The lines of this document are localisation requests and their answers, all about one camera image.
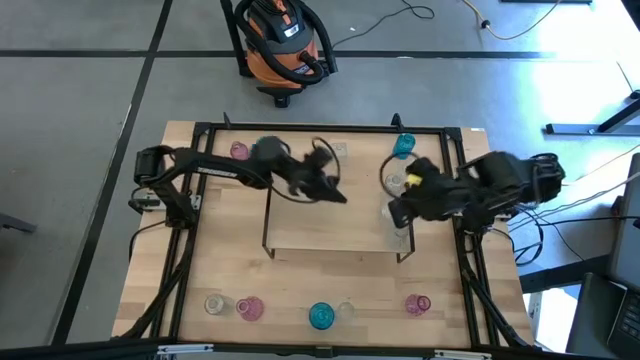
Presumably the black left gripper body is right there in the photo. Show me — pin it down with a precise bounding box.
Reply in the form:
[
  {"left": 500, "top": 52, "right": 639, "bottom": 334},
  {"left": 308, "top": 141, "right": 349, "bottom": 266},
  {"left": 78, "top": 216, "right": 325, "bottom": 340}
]
[{"left": 282, "top": 149, "right": 329, "bottom": 199}]

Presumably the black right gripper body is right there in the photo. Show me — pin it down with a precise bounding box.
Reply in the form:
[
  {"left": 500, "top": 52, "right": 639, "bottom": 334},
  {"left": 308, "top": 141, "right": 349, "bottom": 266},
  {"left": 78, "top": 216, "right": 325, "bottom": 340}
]
[{"left": 408, "top": 157, "right": 464, "bottom": 222}]

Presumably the clear glass bottle vase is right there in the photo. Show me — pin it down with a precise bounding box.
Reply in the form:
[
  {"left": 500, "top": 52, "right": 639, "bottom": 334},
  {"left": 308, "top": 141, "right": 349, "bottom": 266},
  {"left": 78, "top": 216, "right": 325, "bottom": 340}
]
[{"left": 383, "top": 169, "right": 409, "bottom": 197}]

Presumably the teal diamond-pattern glass vase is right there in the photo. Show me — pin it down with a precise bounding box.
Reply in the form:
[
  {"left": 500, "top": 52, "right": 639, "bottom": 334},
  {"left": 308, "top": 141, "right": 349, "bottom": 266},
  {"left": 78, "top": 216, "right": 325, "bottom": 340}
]
[{"left": 392, "top": 132, "right": 418, "bottom": 161}]

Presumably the pink ribbed cylinder glass vase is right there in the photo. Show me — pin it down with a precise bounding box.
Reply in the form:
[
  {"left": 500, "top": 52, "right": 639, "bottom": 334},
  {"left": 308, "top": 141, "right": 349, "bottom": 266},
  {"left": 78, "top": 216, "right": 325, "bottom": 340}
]
[{"left": 229, "top": 140, "right": 251, "bottom": 162}]

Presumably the pink flared-mouth glass vase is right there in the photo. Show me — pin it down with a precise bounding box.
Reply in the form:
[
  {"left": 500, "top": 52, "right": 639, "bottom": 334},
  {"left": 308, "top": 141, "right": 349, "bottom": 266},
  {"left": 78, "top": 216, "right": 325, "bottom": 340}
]
[{"left": 404, "top": 293, "right": 433, "bottom": 318}]

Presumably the pink swirl-ribbed glass vase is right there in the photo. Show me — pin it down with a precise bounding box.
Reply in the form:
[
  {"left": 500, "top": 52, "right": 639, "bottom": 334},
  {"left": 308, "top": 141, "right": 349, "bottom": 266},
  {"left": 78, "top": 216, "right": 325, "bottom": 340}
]
[{"left": 235, "top": 295, "right": 266, "bottom": 322}]

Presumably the clear hammered glass vase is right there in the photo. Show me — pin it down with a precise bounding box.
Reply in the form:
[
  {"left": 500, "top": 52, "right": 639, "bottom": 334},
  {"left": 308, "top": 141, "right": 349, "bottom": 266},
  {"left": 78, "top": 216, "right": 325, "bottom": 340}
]
[{"left": 203, "top": 293, "right": 235, "bottom": 317}]

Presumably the orange and black shop vacuum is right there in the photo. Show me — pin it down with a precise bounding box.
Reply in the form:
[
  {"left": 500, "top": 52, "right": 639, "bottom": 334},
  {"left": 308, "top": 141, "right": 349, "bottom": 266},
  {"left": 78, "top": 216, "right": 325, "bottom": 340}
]
[{"left": 233, "top": 0, "right": 339, "bottom": 109}]

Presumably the clear smooth glass vase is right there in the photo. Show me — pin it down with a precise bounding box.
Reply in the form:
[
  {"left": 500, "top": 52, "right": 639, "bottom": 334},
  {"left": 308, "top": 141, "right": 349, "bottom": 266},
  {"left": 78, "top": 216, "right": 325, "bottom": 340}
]
[{"left": 335, "top": 300, "right": 358, "bottom": 324}]

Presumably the teal embossed glass tumbler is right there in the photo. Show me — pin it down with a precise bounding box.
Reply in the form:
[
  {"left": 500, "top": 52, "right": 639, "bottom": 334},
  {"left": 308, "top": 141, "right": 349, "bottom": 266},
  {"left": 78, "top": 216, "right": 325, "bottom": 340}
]
[{"left": 307, "top": 301, "right": 336, "bottom": 332}]

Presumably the black vacuum wand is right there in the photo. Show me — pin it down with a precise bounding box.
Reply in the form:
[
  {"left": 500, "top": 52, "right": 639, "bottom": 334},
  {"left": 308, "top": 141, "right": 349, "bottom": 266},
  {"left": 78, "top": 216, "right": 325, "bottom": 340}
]
[{"left": 219, "top": 0, "right": 254, "bottom": 79}]

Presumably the grey metal desk foot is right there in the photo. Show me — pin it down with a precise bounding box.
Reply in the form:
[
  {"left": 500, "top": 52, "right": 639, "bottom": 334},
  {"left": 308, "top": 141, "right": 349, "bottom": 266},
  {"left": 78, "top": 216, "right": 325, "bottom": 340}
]
[{"left": 544, "top": 89, "right": 640, "bottom": 136}]

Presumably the grey computer monitor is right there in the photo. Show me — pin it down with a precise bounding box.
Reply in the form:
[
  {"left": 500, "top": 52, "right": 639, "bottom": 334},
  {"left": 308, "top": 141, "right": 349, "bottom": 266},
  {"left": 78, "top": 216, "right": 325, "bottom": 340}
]
[{"left": 607, "top": 152, "right": 640, "bottom": 292}]

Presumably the black laptop keyboard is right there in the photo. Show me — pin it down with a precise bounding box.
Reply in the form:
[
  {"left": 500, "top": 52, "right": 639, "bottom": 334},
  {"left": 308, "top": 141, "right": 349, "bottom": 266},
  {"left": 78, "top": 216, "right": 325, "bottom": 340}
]
[{"left": 606, "top": 292, "right": 640, "bottom": 359}]

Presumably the grey floor object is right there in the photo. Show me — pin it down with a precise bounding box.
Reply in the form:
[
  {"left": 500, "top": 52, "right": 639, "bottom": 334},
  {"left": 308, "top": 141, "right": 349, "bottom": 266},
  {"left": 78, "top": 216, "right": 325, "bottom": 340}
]
[{"left": 0, "top": 212, "right": 39, "bottom": 234}]

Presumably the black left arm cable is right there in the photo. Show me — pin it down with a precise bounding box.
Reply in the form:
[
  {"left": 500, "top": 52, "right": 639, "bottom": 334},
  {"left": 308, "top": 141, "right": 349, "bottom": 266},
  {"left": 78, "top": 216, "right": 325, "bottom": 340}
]
[{"left": 269, "top": 135, "right": 344, "bottom": 205}]

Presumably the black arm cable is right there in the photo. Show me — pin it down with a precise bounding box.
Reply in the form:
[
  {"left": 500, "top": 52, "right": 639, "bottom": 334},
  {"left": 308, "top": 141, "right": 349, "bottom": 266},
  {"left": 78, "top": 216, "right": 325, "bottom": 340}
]
[
  {"left": 269, "top": 135, "right": 344, "bottom": 205},
  {"left": 378, "top": 151, "right": 421, "bottom": 197}
]

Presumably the black aluminium table frame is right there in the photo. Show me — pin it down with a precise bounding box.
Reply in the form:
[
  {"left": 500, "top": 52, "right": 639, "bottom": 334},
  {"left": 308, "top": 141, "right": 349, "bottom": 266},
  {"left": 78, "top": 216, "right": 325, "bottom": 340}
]
[{"left": 112, "top": 112, "right": 534, "bottom": 360}]

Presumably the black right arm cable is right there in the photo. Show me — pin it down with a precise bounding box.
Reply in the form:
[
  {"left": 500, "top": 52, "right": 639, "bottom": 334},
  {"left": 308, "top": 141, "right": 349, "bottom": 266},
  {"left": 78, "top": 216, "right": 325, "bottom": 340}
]
[{"left": 378, "top": 151, "right": 421, "bottom": 197}]

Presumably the black floor cable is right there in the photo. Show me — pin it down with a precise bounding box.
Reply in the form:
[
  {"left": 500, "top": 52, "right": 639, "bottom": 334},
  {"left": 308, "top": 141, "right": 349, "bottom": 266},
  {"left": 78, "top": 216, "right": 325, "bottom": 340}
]
[{"left": 332, "top": 0, "right": 436, "bottom": 50}]

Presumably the silver frame bracket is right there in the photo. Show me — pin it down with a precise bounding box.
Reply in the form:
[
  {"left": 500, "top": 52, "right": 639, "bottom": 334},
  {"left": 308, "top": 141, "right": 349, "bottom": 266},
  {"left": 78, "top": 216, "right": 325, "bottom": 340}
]
[
  {"left": 156, "top": 343, "right": 215, "bottom": 357},
  {"left": 433, "top": 349, "right": 494, "bottom": 360}
]

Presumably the black power cable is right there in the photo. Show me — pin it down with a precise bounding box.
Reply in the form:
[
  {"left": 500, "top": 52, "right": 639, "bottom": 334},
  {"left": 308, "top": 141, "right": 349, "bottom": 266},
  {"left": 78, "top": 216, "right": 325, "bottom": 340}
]
[{"left": 499, "top": 182, "right": 640, "bottom": 269}]

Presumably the yellow floor cable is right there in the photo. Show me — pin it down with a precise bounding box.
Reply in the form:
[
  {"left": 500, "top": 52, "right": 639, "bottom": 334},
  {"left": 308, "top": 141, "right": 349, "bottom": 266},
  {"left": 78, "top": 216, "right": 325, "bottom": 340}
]
[{"left": 460, "top": 0, "right": 564, "bottom": 42}]

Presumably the white cable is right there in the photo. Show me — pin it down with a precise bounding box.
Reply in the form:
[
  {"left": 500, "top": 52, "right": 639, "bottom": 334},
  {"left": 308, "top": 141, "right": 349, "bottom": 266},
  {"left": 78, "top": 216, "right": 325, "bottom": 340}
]
[{"left": 499, "top": 169, "right": 640, "bottom": 224}]

